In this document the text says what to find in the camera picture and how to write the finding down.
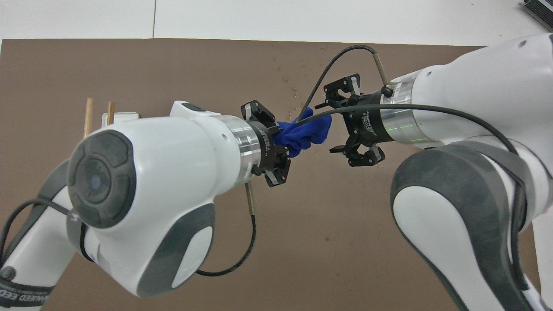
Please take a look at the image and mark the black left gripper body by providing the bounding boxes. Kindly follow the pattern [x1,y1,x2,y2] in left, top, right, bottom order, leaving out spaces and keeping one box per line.
[248,120,288,173]

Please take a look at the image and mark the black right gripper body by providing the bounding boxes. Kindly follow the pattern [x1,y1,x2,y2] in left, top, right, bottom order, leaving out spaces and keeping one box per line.
[346,93,394,143]

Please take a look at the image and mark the blue towel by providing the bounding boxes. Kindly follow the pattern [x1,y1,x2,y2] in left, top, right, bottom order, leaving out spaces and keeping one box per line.
[276,107,333,158]

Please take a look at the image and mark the brown table mat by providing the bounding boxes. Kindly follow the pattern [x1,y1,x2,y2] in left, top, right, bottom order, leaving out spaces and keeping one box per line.
[0,38,553,311]

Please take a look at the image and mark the dark ridged object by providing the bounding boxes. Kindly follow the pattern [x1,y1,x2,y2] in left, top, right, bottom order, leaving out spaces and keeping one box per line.
[522,0,553,20]

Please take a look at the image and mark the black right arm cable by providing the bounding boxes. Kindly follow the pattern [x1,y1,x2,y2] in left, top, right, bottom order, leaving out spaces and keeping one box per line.
[295,44,530,291]

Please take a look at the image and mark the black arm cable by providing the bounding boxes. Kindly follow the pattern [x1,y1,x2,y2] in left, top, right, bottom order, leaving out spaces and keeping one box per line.
[0,181,258,278]
[295,44,530,291]

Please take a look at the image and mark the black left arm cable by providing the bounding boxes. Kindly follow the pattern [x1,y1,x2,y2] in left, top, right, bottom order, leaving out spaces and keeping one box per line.
[0,181,258,278]

